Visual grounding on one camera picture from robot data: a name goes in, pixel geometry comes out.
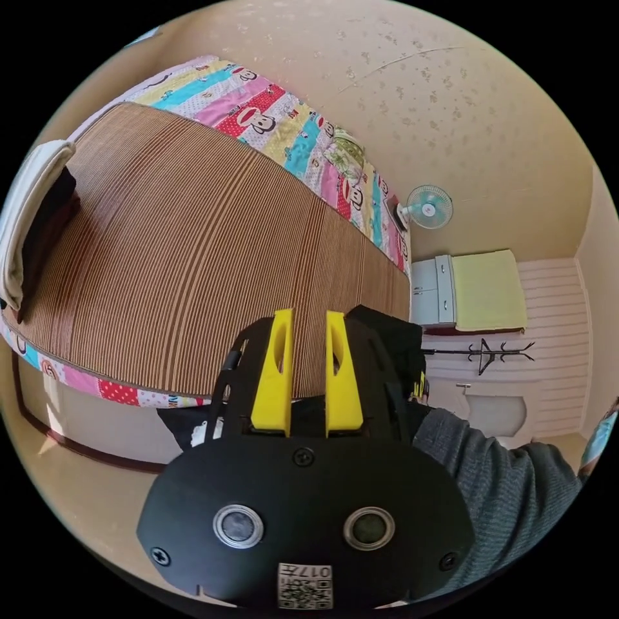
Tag person's right forearm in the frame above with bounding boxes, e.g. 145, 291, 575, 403
409, 404, 587, 603

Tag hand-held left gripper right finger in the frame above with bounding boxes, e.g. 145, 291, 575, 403
325, 310, 364, 437

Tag white electric fan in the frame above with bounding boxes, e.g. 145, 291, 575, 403
397, 183, 455, 230

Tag green floral pillow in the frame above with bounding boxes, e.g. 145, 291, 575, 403
321, 128, 369, 184

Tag bed with striped woven mat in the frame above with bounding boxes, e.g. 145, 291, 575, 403
0, 55, 413, 475

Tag black coat rack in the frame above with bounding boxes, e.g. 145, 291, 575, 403
419, 338, 536, 377

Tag white cupboard with yellow cloth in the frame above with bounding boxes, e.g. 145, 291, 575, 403
411, 249, 529, 337

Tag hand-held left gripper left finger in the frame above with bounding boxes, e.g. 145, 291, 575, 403
250, 308, 295, 437

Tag pile of clothes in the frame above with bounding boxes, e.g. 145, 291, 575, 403
0, 140, 83, 326

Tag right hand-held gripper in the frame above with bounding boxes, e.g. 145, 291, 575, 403
349, 304, 429, 405

